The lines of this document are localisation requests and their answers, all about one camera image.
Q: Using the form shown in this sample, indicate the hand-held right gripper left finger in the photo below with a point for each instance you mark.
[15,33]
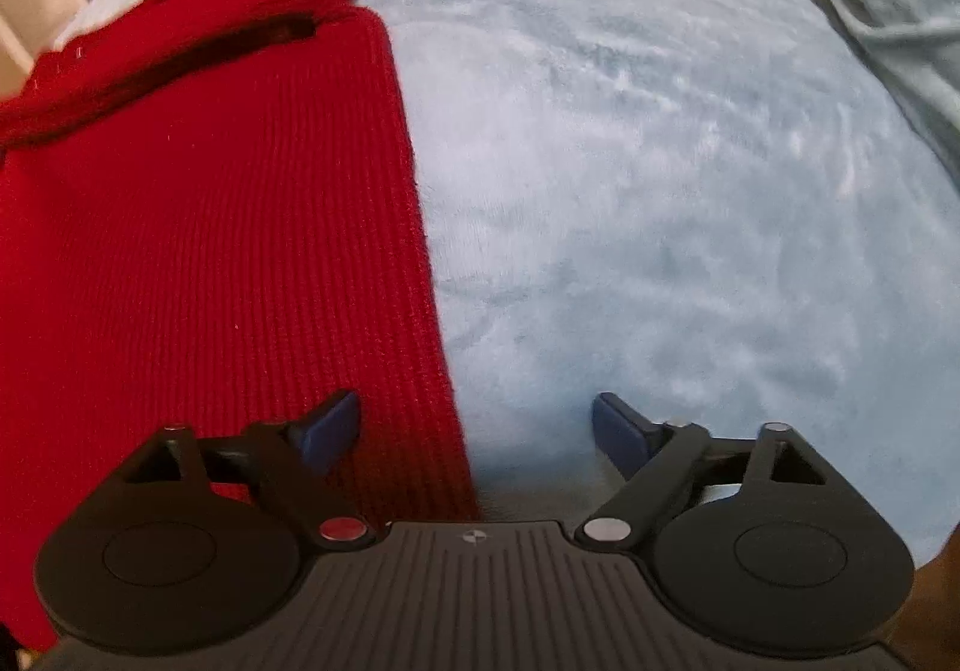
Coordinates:
[334,433]

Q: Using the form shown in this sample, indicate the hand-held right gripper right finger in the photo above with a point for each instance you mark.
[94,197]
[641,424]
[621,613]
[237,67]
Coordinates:
[619,433]

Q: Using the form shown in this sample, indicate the red knit cardigan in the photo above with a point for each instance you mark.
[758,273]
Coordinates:
[210,251]

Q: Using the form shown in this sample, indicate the light blue fleece bed blanket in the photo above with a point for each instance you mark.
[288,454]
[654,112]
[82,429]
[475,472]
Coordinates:
[660,191]

